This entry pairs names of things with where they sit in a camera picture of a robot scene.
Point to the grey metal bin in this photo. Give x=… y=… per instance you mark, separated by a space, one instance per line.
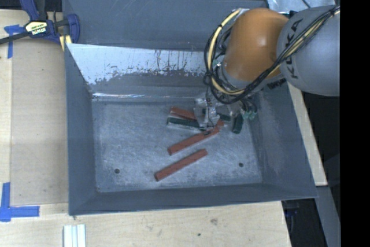
x=162 y=23

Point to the dark green flat block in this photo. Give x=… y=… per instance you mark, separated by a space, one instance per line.
x=182 y=122

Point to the red-brown flat block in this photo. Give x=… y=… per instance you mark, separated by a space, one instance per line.
x=180 y=165
x=182 y=112
x=188 y=144

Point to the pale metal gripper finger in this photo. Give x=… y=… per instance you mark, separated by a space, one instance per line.
x=214 y=121
x=207 y=130

